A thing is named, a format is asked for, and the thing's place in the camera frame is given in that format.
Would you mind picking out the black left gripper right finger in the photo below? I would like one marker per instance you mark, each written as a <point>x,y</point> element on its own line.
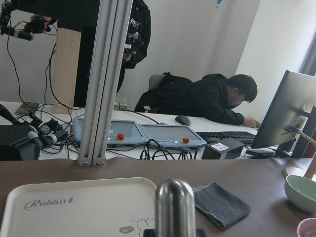
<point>200,233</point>

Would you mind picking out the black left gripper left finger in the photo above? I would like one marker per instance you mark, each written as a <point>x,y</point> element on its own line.
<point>149,233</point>

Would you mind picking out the pink bowl of ice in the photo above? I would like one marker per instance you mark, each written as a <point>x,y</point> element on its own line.
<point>307,228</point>

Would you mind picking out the grey folded cloth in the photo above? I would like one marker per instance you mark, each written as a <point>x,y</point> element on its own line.
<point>221,206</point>

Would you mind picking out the cream rabbit tray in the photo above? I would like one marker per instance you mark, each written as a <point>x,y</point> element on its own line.
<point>122,207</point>

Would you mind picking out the small black box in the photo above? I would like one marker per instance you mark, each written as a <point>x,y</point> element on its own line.
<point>228,148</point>

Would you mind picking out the black keyboard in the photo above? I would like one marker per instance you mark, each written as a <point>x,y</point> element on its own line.
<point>241,136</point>

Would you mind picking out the blue teach pendant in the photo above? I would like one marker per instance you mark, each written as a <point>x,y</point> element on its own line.
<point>173,137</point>
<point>122,133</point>

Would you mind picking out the mint green bowl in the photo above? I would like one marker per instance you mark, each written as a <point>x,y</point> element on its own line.
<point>301,192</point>

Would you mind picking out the black computer mouse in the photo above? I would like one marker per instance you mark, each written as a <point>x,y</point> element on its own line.
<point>183,120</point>

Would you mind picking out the person in black hoodie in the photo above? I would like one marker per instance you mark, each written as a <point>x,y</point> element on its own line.
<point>213,97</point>

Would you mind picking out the black monitor near corner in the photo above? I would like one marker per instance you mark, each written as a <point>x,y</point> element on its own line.
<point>294,104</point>

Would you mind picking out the wooden board leaning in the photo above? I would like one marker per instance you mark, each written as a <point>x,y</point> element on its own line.
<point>65,74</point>

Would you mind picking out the standing person black jacket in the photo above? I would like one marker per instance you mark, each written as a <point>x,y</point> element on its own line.
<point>76,23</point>

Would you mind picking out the aluminium frame post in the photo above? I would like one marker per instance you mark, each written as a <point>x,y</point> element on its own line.
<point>107,55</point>

